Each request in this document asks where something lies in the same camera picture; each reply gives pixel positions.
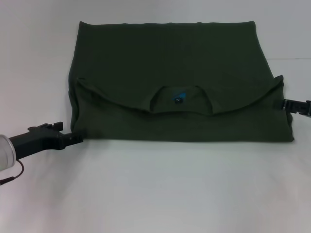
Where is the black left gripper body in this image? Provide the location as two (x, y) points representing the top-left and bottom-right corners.
(8, 123), (67, 161)

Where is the dark green FREE! t-shirt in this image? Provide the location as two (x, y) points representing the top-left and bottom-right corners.
(69, 20), (295, 144)

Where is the left arm cable with plug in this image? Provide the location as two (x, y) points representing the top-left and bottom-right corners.
(0, 159), (25, 186)

